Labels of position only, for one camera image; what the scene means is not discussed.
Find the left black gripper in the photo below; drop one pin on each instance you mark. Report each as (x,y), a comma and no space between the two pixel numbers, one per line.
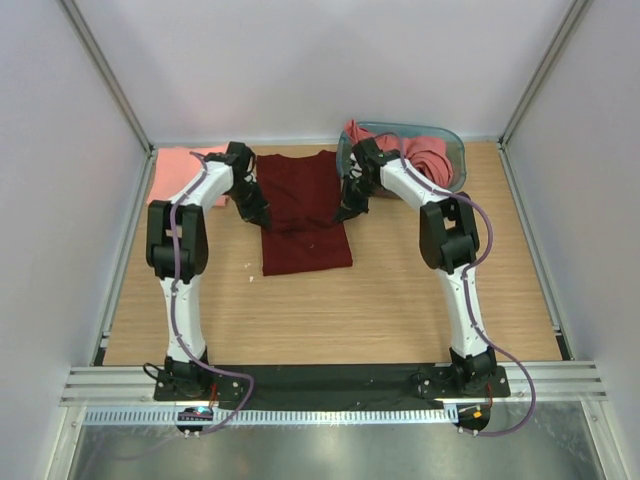
(257,211)

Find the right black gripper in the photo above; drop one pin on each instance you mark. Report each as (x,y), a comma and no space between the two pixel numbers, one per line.
(349,206)

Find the dark red t shirt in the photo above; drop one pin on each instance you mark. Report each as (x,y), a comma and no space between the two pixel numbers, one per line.
(304,194)

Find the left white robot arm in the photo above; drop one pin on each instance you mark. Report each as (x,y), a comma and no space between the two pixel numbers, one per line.
(177,250)

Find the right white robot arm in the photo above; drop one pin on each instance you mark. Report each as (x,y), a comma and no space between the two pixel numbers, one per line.
(448,244)

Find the crumpled pink t shirt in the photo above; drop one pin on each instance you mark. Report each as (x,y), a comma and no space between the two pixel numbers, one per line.
(424,147)

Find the folded salmon pink t shirt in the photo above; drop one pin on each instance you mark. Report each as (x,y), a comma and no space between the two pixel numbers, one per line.
(175,168)

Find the teal plastic basket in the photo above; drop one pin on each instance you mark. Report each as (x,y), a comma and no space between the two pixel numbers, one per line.
(455,151)

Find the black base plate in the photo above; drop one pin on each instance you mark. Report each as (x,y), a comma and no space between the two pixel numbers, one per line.
(326,387)

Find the white slotted cable duct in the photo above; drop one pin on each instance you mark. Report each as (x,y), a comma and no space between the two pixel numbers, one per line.
(199,416)

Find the right aluminium corner post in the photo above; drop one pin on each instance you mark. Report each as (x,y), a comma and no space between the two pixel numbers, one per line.
(552,54)

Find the aluminium corner post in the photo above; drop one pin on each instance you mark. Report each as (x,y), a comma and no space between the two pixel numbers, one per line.
(91,46)
(552,54)

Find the aluminium front rail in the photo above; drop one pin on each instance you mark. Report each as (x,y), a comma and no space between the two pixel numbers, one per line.
(553,381)

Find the left aluminium corner post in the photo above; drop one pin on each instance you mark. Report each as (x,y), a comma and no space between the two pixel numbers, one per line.
(91,46)

